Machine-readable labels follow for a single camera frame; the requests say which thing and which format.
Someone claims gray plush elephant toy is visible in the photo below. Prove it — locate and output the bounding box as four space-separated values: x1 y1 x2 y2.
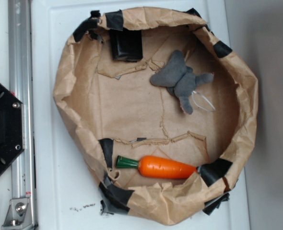
150 50 214 115

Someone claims brown paper taped basin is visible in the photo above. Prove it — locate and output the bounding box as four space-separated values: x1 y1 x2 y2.
53 7 258 225

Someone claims orange plastic carrot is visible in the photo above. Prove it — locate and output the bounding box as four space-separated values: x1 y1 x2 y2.
116 156 198 179

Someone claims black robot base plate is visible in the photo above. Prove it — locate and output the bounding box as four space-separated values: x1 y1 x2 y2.
0 84 24 176

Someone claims aluminum extrusion rail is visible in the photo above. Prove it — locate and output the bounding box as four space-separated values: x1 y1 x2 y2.
8 0 38 230

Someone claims metal corner bracket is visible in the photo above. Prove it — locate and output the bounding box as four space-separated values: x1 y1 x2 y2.
1 198 34 230

